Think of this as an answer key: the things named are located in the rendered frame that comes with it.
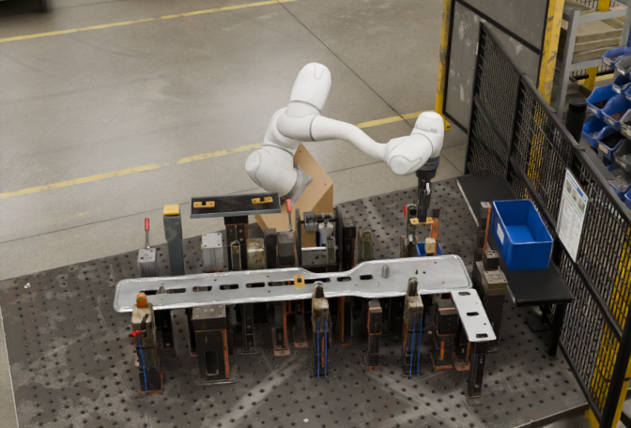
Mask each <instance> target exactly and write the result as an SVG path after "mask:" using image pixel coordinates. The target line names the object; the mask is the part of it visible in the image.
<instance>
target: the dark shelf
mask: <svg viewBox="0 0 631 428"><path fill-rule="evenodd" d="M456 182H457V185H458V187H459V189H460V190H461V192H462V194H463V196H464V199H465V201H466V203H467V205H468V207H469V210H470V212H471V214H472V216H473V219H474V220H475V222H476V224H477V226H479V225H478V223H479V215H480V213H479V212H480V204H481V202H489V204H490V205H491V213H490V221H489V228H488V235H487V242H486V246H487V248H488V249H489V250H490V251H497V253H498V255H499V257H500V261H499V268H498V270H502V272H503V274H504V276H505V278H506V280H507V282H508V284H507V287H508V288H507V289H508V291H509V293H510V295H511V298H512V300H513V302H514V304H515V306H516V307H527V306H539V305H551V304H563V303H572V302H573V298H574V297H573V296H572V294H571V292H570V290H569V289H568V287H567V285H566V283H565V282H564V280H563V278H562V276H561V274H560V272H559V271H558V270H557V268H556V266H555V264H554V263H553V261H552V259H551V257H550V258H549V263H548V268H539V269H521V270H509V269H508V267H507V266H506V264H505V262H504V259H503V257H502V255H501V253H500V249H499V247H498V245H497V242H496V240H495V238H494V237H493V234H492V232H491V230H490V222H491V214H492V207H493V205H492V202H493V201H501V200H517V198H516V196H515V194H514V192H513V191H512V189H511V187H510V185H509V184H508V182H507V180H506V178H505V177H504V175H492V176H462V177H458V178H457V180H456Z"/></svg>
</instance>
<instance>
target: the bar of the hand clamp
mask: <svg viewBox="0 0 631 428"><path fill-rule="evenodd" d="M416 213H417V210H416V205H415V204H411V205H407V220H406V238H407V245H408V235H412V238H413V241H412V243H413V245H415V237H416V224H411V221H410V219H415V218H416Z"/></svg>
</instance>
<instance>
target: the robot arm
mask: <svg viewBox="0 0 631 428"><path fill-rule="evenodd" d="M330 88H331V74H330V72H329V70H328V69H327V68H326V67H325V66H323V65H321V64H318V63H310V64H307V65H306V66H305V67H304V68H303V69H302V70H301V71H300V73H299V75H298V77H297V79H296V81H295V83H294V85H293V88H292V91H291V97H290V102H289V104H288V105H287V107H284V108H281V109H280V110H278V111H277V112H276V113H275V114H274V115H273V117H272V118H271V121H270V122H269V126H268V129H267V132H266V135H265V138H264V142H263V145H262V148H261V149H257V150H256V151H254V152H253V153H252V154H251V155H250V156H249V158H248V159H247V160H246V164H245V168H246V173H247V175H248V176H249V178H250V179H251V180H252V181H253V182H254V183H255V184H256V185H257V186H259V187H260V188H262V189H263V190H265V191H268V192H271V191H278V192H279V196H280V203H281V205H282V204H283V203H285V204H286V200H287V199H289V200H291V209H292V208H293V207H294V205H295V204H296V202H297V201H298V200H299V198H300V196H301V195H302V194H303V192H304V191H305V189H306V188H307V187H308V185H309V184H310V183H311V182H312V181H313V178H312V177H310V176H308V175H306V174H305V173H304V172H303V171H302V170H301V168H300V166H299V165H298V164H297V163H295V164H294V165H293V158H294V155H295V153H296V151H297V148H298V146H299V144H300V141H303V142H319V141H326V140H335V139H342V140H347V141H349V142H350V143H352V144H353V145H354V146H356V147H357V148H358V149H360V150H361V151H362V152H364V153H365V154H367V155H368V156H370V157H372V158H375V159H378V160H381V161H386V162H387V163H388V165H389V167H390V169H391V170H392V171H393V172H394V173H395V174H397V175H399V176H407V175H410V174H412V173H414V172H415V175H416V177H418V196H417V198H419V200H418V202H419V203H418V212H417V219H419V222H426V218H427V209H429V205H430V198H431V193H432V190H430V186H431V181H430V180H431V179H432V178H434V177H435V176H436V171H437V168H438V167H439V155H440V154H439V153H440V150H441V148H442V144H443V136H444V127H443V121H442V118H441V116H440V115H438V114H437V113H433V112H425V113H421V114H420V115H419V117H418V119H417V121H416V124H415V128H414V129H413V131H412V133H411V134H410V135H409V136H406V137H401V138H396V139H391V140H390V141H389V142H388V143H387V144H379V143H376V142H375V141H373V140H372V139H371V138H370V137H368V136H367V135H366V134H365V133H364V132H362V131H361V130H360V129H358V128H357V127H355V126H353V125H350V124H347V123H345V122H341V121H337V120H333V119H329V118H327V117H324V116H321V112H322V110H323V108H324V106H325V103H326V101H327V98H328V95H329V92H330Z"/></svg>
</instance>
